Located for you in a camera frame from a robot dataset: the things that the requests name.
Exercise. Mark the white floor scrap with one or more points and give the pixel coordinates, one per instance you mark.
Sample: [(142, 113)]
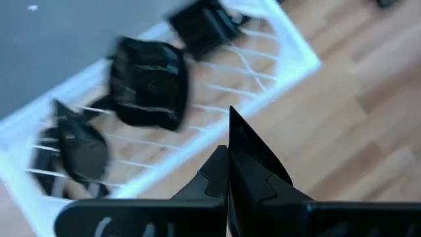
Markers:
[(33, 7)]

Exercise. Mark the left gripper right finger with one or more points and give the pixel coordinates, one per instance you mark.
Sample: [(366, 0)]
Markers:
[(250, 164)]

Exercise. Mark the black teardrop mini plate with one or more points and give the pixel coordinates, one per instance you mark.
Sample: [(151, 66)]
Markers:
[(82, 154)]

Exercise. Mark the black square mini plate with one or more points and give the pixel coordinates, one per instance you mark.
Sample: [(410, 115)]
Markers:
[(204, 28), (148, 85)]

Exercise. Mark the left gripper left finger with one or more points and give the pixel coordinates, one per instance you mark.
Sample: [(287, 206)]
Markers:
[(213, 177)]

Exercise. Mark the black leaf-shaped mini plate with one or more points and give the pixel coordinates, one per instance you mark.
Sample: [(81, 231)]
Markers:
[(42, 164)]

